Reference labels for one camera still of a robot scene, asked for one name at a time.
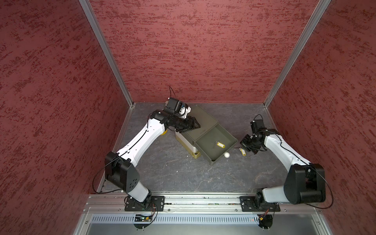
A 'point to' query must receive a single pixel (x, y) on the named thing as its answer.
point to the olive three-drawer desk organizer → (206, 122)
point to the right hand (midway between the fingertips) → (240, 148)
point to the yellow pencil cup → (164, 132)
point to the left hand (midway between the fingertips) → (195, 130)
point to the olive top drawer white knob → (215, 144)
